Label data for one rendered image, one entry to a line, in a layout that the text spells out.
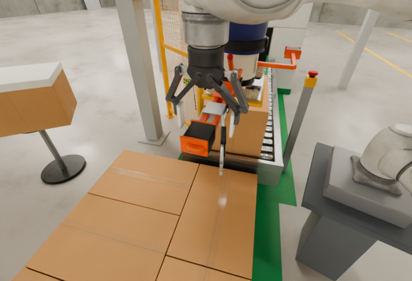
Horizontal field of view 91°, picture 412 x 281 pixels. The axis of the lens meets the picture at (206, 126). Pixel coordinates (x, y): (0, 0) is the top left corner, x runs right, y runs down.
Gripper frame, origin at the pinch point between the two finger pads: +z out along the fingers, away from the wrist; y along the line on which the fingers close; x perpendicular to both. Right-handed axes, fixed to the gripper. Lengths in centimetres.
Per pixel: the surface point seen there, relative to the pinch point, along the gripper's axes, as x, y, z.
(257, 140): -68, -15, 55
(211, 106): -13.4, 2.4, 1.9
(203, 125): -1.6, 1.3, 1.1
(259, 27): -52, -7, -15
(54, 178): -39, 166, 125
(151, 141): -118, 106, 126
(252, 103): -42.6, -8.7, 14.7
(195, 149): 6.1, 0.7, 2.8
